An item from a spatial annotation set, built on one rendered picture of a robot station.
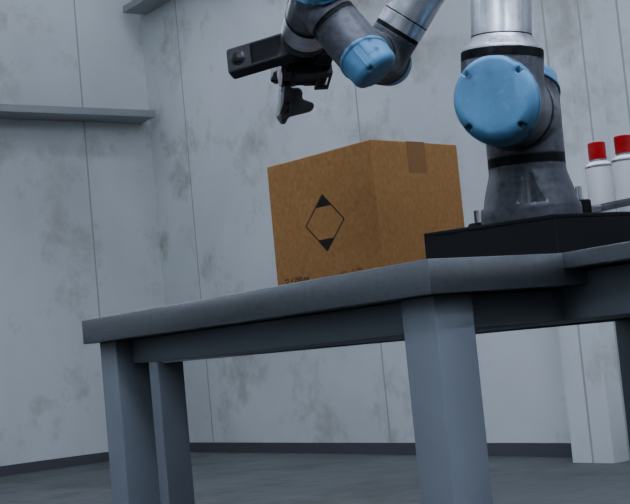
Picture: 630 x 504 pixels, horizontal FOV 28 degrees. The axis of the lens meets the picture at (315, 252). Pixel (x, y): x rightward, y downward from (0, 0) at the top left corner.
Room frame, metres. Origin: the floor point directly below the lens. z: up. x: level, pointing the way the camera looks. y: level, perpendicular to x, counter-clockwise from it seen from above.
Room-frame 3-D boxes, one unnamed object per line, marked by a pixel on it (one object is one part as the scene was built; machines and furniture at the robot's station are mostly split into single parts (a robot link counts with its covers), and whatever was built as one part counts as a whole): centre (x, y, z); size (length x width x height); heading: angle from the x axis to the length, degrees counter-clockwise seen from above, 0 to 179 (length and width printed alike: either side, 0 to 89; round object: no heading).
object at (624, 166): (2.31, -0.59, 0.98); 0.05 x 0.05 x 0.20
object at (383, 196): (2.48, -0.11, 0.99); 0.30 x 0.24 x 0.27; 43
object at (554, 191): (1.88, -0.33, 0.95); 0.15 x 0.15 x 0.10
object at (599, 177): (2.36, -0.55, 0.98); 0.05 x 0.05 x 0.20
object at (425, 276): (2.02, -0.22, 0.81); 0.90 x 0.90 x 0.04; 36
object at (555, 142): (1.87, -0.33, 1.07); 0.13 x 0.12 x 0.14; 160
